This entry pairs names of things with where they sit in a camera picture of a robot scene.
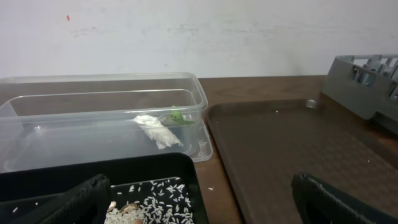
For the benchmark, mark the black waste tray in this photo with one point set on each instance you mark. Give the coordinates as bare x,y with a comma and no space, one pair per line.
24,191

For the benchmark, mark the dark brown serving tray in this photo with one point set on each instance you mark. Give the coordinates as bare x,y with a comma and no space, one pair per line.
264,144

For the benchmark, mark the grey dishwasher rack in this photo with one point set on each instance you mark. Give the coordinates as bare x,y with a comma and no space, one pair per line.
366,85

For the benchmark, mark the white tissue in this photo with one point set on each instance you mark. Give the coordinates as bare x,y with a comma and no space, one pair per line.
156,131

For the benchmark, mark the green snack wrapper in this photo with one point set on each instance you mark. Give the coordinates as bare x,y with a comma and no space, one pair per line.
174,118

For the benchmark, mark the rice and food scraps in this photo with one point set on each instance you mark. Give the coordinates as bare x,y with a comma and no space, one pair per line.
153,201

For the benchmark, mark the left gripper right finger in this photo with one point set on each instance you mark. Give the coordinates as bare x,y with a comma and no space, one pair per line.
319,202

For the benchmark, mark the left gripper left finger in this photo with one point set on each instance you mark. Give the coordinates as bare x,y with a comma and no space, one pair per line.
88,203

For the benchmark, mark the clear plastic waste bin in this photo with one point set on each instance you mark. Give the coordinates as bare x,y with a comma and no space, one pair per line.
74,119

